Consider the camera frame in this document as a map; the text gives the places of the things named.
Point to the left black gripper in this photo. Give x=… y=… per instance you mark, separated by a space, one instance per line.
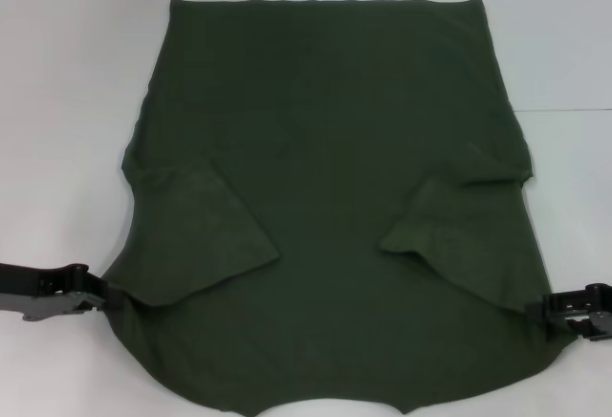
x=33 y=290

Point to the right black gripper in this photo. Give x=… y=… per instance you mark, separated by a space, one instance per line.
x=593 y=312

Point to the dark green shirt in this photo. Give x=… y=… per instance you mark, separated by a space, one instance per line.
x=334 y=125

